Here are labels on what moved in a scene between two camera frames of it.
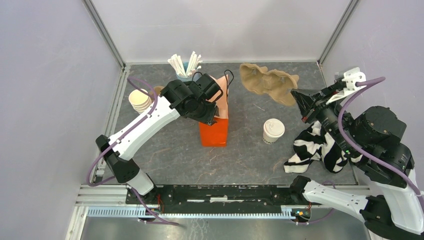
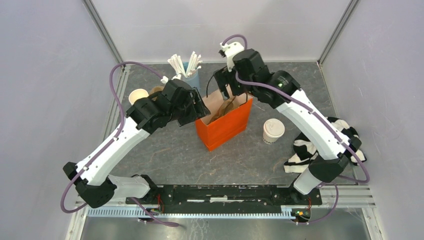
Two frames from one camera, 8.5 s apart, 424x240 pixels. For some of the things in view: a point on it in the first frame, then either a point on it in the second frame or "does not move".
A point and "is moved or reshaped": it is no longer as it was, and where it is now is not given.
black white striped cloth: x=315 y=143 does not move
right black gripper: x=309 y=107 → x=223 y=76
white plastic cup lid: x=274 y=127 does not move
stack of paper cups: x=140 y=101 does not move
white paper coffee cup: x=272 y=131 does not move
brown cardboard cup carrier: x=276 y=84 is moved or reshaped
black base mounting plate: x=218 y=196 does not move
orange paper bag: x=216 y=135 is moved or reshaped
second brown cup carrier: x=157 y=90 does not move
